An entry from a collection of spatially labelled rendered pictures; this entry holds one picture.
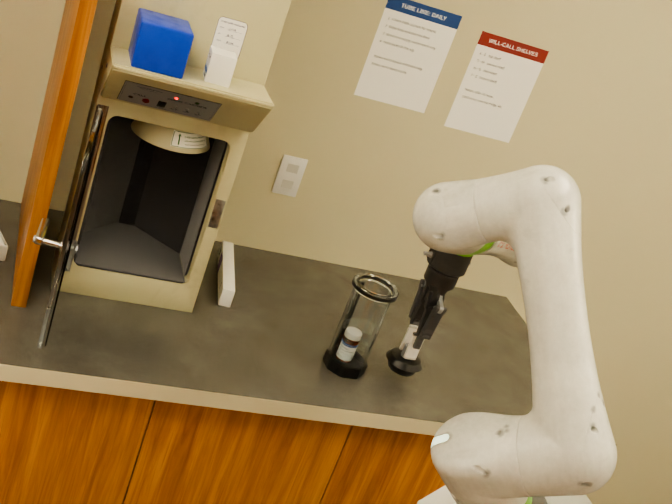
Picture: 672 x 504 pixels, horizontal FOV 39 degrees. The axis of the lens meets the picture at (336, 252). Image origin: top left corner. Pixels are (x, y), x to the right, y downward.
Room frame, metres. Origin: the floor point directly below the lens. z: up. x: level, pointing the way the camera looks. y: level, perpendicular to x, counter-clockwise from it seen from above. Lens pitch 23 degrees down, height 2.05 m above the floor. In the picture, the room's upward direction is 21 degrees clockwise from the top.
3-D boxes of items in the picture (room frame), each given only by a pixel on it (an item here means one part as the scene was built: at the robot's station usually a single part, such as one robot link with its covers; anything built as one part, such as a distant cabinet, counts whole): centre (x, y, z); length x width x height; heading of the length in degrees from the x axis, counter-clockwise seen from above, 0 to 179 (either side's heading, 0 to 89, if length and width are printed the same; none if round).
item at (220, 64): (1.82, 0.34, 1.54); 0.05 x 0.05 x 0.06; 20
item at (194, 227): (1.97, 0.46, 1.19); 0.26 x 0.24 x 0.35; 113
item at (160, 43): (1.77, 0.46, 1.56); 0.10 x 0.10 x 0.09; 23
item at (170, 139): (1.95, 0.43, 1.34); 0.18 x 0.18 x 0.05
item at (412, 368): (1.97, -0.24, 1.00); 0.09 x 0.09 x 0.07
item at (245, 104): (1.80, 0.39, 1.46); 0.32 x 0.12 x 0.10; 113
